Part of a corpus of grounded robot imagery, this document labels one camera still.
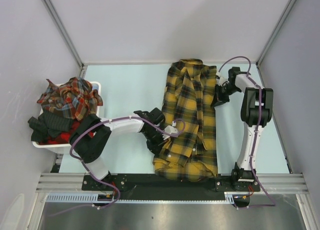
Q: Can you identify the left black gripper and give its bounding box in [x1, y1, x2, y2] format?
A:
[142, 127, 168, 157]

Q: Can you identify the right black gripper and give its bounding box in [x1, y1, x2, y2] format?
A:
[211, 84, 240, 108]

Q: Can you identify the yellow plaid shirt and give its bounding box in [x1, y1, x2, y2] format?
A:
[153, 59, 218, 182]

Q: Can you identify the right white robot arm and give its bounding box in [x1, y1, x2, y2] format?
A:
[211, 67, 274, 192]

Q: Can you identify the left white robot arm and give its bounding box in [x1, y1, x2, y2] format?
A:
[69, 108, 177, 190]

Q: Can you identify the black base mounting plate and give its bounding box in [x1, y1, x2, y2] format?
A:
[81, 174, 261, 201]

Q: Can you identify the red blue plaid shirt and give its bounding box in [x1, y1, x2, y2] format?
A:
[37, 77, 103, 121]

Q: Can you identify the red black plaid shirt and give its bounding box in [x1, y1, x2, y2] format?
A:
[38, 121, 81, 145]

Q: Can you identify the white laundry basket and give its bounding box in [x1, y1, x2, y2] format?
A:
[32, 81, 105, 154]

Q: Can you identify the dark striped shirt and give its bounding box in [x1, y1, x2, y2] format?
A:
[27, 111, 74, 143]

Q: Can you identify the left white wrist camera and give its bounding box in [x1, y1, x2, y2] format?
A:
[162, 121, 179, 140]

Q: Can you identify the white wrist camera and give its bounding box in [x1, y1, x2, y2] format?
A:
[162, 121, 179, 140]
[216, 72, 229, 86]

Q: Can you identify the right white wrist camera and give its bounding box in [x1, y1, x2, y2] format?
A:
[216, 72, 229, 86]

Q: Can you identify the white slotted cable duct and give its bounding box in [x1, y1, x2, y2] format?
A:
[44, 192, 237, 205]

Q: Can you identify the aluminium front rail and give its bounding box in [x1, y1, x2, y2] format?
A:
[37, 173, 309, 194]

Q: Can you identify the right aluminium frame post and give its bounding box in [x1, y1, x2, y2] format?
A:
[255, 0, 298, 68]

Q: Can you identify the aluminium frame post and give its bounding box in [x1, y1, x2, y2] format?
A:
[41, 0, 84, 74]
[255, 0, 298, 68]

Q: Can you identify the left aluminium frame post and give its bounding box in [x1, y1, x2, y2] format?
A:
[41, 0, 84, 74]

